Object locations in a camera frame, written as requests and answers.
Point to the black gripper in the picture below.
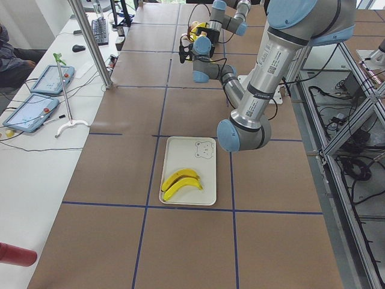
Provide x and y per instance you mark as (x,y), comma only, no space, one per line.
(213,34)
(182,54)

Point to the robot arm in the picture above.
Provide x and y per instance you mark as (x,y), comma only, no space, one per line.
(290,26)
(220,20)

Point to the brown wicker basket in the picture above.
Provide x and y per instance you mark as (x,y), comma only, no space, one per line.
(191,33)

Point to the white bear tray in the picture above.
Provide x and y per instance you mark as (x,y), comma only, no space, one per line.
(199,154)

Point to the black keyboard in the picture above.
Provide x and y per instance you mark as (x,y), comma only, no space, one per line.
(100,31)

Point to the black computer mouse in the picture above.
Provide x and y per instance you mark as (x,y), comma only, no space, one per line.
(78,48)

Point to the far teach pendant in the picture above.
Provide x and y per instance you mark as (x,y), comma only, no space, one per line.
(49,82)

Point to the teach pendant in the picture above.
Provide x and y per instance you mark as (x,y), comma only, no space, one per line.
(49,82)
(29,116)

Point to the near teach pendant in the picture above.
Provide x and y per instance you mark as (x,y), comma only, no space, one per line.
(29,116)

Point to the red bottle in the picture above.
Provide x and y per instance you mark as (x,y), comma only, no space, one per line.
(17,255)

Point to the aluminium frame post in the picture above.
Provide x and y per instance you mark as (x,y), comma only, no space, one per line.
(85,27)

